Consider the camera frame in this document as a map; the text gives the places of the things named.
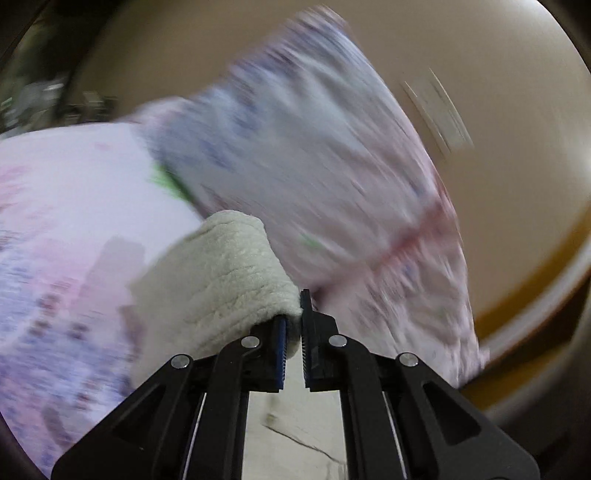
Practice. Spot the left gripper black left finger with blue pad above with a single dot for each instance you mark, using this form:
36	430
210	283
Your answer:
188	419

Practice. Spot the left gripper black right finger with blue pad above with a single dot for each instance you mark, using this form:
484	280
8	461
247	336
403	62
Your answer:
401	419

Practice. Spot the cream cable-knit sweater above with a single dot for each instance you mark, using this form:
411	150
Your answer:
209	289

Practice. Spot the floral pink bed sheet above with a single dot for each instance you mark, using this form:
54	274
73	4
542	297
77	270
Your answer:
84	211

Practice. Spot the pink floral left pillow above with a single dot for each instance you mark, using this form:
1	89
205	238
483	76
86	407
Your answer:
304	134

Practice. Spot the wooden bed frame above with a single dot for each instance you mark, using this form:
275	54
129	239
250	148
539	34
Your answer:
534	334

